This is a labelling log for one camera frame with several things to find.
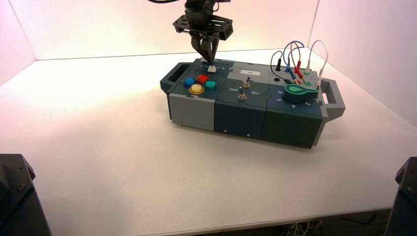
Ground white banana plug cable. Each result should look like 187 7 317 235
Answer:
306 40 328 90

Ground black banana plug cable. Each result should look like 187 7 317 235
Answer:
270 51 297 85

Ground grey and teal control box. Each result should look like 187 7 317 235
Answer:
160 59 346 149

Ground green rotary pointer knob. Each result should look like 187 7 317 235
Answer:
282 84 319 104

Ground loose cables under table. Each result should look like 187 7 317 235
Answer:
283 220 323 236

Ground blue banana plug cable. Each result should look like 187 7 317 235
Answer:
282 41 305 82

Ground red banana plug cable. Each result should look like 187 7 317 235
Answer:
290 43 305 85

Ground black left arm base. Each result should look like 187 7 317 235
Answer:
0 153 52 236

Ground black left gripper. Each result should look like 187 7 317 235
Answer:
173 14 234 64

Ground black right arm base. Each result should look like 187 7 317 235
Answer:
384 157 417 236

